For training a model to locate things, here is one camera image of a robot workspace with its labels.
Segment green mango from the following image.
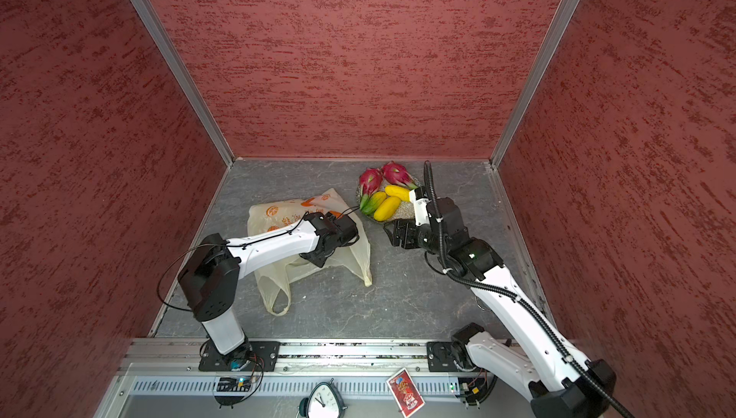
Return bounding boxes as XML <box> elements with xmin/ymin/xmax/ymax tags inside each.
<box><xmin>360</xmin><ymin>191</ymin><xmax>387</xmax><ymax>216</ymax></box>

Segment pink dragon fruit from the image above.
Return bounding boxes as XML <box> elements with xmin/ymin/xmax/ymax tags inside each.
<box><xmin>381</xmin><ymin>161</ymin><xmax>418</xmax><ymax>190</ymax></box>
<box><xmin>358</xmin><ymin>168</ymin><xmax>383</xmax><ymax>209</ymax></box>

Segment fruit print plastic bag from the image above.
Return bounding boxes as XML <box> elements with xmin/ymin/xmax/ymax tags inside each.
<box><xmin>247</xmin><ymin>188</ymin><xmax>373</xmax><ymax>316</ymax></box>

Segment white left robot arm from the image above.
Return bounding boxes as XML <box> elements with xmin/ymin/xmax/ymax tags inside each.
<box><xmin>177</xmin><ymin>212</ymin><xmax>360</xmax><ymax>362</ymax></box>

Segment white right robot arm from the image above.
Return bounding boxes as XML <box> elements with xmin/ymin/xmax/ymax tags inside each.
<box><xmin>383</xmin><ymin>198</ymin><xmax>616</xmax><ymax>417</ymax></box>

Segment red playing card pack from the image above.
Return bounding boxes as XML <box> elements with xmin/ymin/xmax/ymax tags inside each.
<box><xmin>386</xmin><ymin>368</ymin><xmax>426</xmax><ymax>418</ymax></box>

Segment white teal alarm clock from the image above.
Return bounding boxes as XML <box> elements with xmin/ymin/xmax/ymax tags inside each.
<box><xmin>298</xmin><ymin>380</ymin><xmax>347</xmax><ymax>418</ymax></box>

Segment black corrugated cable conduit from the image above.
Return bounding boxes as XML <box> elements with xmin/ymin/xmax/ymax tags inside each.
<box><xmin>422</xmin><ymin>160</ymin><xmax>636</xmax><ymax>418</ymax></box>

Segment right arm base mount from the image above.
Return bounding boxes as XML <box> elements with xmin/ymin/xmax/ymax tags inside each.
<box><xmin>425</xmin><ymin>341</ymin><xmax>478</xmax><ymax>373</ymax></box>

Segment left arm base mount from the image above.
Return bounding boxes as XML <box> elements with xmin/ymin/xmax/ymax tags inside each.
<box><xmin>199</xmin><ymin>339</ymin><xmax>281</xmax><ymax>372</ymax></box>

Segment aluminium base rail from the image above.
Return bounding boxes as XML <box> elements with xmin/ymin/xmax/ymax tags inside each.
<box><xmin>97</xmin><ymin>339</ymin><xmax>536</xmax><ymax>417</ymax></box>

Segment aluminium corner post right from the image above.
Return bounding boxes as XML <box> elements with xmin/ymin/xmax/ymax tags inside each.
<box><xmin>490</xmin><ymin>0</ymin><xmax>581</xmax><ymax>170</ymax></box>

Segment aluminium corner post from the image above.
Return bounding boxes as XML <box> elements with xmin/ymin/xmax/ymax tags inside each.
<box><xmin>130</xmin><ymin>0</ymin><xmax>237</xmax><ymax>168</ymax></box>
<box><xmin>490</xmin><ymin>0</ymin><xmax>581</xmax><ymax>170</ymax></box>

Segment aluminium corner post left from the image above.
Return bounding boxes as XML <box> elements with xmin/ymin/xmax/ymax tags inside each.
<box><xmin>130</xmin><ymin>0</ymin><xmax>237</xmax><ymax>168</ymax></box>

